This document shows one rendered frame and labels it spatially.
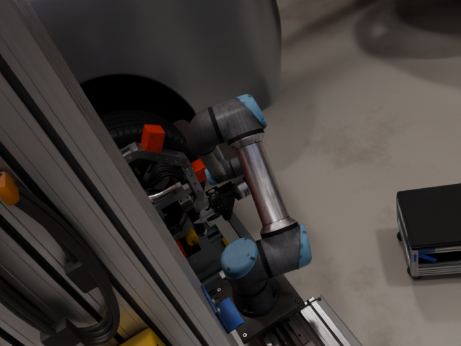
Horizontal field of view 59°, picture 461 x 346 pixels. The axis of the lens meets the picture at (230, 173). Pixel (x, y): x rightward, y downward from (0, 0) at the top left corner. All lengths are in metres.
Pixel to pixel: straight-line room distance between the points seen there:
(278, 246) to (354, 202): 1.51
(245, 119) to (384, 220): 1.53
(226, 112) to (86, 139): 0.80
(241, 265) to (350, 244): 1.36
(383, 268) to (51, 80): 2.11
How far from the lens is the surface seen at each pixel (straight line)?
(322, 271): 2.36
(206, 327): 0.69
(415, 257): 2.09
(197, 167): 1.79
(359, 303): 2.24
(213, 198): 1.59
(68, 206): 0.47
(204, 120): 1.19
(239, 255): 1.18
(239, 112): 1.19
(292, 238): 1.18
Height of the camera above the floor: 1.96
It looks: 39 degrees down
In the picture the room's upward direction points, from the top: 22 degrees counter-clockwise
